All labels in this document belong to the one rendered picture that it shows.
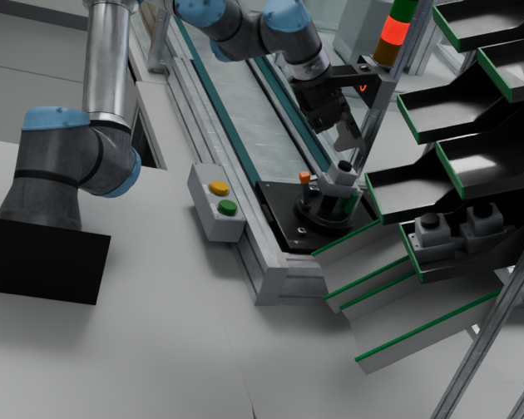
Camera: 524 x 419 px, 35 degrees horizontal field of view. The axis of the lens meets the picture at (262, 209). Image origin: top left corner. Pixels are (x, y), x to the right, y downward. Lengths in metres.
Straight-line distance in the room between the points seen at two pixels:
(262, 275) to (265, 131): 0.63
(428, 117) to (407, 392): 0.54
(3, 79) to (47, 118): 2.58
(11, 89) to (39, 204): 2.57
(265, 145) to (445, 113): 0.78
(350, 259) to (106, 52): 0.63
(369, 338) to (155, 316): 0.40
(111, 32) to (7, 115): 2.12
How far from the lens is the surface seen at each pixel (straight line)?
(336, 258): 1.61
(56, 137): 1.54
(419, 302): 1.48
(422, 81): 3.03
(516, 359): 1.87
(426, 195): 1.48
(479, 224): 1.34
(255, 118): 2.24
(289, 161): 2.08
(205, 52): 2.53
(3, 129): 3.73
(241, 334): 1.61
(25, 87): 4.09
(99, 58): 1.73
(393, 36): 1.85
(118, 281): 1.65
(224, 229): 1.73
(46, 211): 1.50
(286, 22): 1.50
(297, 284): 1.68
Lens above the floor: 1.90
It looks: 32 degrees down
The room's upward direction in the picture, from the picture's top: 19 degrees clockwise
